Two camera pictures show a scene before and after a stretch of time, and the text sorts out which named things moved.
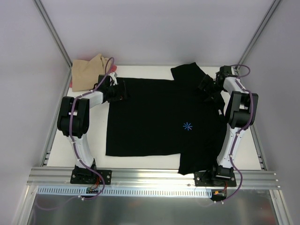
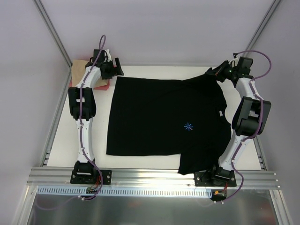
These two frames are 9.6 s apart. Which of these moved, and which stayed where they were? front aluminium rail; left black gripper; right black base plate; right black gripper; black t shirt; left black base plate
Moved: right black gripper; left black gripper
Stayed: left black base plate; black t shirt; right black base plate; front aluminium rail
